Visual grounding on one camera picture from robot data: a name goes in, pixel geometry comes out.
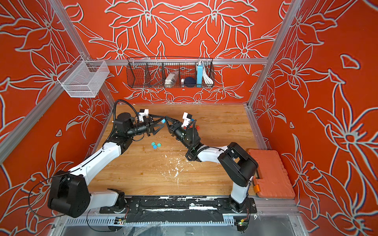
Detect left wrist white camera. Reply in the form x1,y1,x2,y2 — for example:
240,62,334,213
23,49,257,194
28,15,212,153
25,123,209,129
138,109,149,120

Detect white cables in basket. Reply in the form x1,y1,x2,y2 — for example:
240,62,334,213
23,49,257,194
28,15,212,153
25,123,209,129
203,66,215,88

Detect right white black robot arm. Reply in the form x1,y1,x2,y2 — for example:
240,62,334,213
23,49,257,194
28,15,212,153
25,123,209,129
165,117,258,213

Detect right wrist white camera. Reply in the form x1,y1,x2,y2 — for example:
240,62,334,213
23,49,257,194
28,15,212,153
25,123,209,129
182,112,192,127

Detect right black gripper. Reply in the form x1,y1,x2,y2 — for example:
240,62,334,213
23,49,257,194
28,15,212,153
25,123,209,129
164,118,193,151

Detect dark blue ball in basket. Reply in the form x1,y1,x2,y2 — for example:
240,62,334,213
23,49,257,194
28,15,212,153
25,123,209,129
184,77,196,88

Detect black wire wall basket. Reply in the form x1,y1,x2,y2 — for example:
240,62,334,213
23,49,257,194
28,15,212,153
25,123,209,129
126,57,215,89

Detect light blue box in basket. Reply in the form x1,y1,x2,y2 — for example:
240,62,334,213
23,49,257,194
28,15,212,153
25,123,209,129
196,61,203,88

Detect clear plastic wall bin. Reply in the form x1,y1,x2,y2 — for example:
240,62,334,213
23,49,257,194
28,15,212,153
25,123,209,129
58,61,109,98

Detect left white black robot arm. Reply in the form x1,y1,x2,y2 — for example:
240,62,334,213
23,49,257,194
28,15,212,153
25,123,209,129
47,106,164,218

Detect orange plastic tool case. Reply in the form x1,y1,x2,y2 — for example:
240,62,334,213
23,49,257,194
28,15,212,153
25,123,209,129
248,149,295,199

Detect wrist white camera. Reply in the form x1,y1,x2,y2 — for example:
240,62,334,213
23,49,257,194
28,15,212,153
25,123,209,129
182,112,192,127
138,109,149,120

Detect silver pouch in basket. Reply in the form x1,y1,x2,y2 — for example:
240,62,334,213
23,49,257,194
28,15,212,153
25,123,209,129
164,71,179,88

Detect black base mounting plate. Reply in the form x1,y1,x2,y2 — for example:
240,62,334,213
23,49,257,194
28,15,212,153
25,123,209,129
99,196,257,225

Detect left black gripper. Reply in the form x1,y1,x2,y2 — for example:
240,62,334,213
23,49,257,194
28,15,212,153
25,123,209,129
126,115,164,139

